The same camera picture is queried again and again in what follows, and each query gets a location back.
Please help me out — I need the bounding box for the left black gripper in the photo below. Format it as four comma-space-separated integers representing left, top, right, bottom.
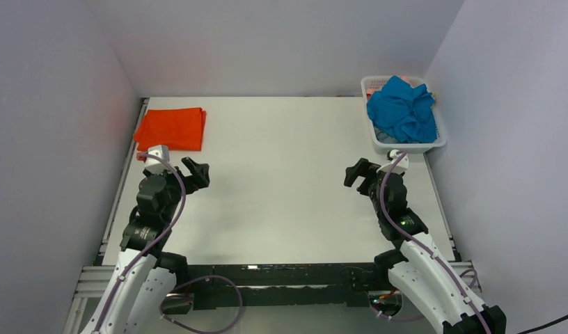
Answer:
152, 157, 208, 222

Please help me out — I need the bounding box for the blue t shirt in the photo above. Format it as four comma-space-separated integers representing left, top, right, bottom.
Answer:
366, 75, 438, 144

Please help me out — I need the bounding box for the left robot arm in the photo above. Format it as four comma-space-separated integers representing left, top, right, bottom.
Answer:
82, 154, 210, 333

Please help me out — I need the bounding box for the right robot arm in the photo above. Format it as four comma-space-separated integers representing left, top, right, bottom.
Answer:
344, 150, 507, 333

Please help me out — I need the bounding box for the folded orange t shirt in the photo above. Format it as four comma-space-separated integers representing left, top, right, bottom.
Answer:
133, 107, 207, 152

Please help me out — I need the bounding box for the white plastic laundry basket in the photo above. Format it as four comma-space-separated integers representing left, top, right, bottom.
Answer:
361, 75, 446, 154

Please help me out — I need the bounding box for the pink garment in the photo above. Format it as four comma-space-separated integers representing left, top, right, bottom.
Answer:
400, 76, 412, 85

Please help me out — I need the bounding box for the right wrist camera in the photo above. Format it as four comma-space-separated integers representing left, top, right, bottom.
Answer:
377, 150, 409, 175

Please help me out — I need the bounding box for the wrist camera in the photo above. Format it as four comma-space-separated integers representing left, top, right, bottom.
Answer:
377, 150, 409, 175
136, 145, 170, 175

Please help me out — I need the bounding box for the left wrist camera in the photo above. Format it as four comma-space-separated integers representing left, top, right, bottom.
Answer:
136, 145, 170, 175

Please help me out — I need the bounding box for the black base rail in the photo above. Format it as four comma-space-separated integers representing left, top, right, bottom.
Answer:
143, 262, 418, 310

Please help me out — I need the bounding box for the aluminium frame rail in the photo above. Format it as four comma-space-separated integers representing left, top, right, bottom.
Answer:
63, 266, 114, 333

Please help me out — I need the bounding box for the black cable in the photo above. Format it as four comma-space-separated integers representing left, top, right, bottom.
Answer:
516, 310, 568, 334

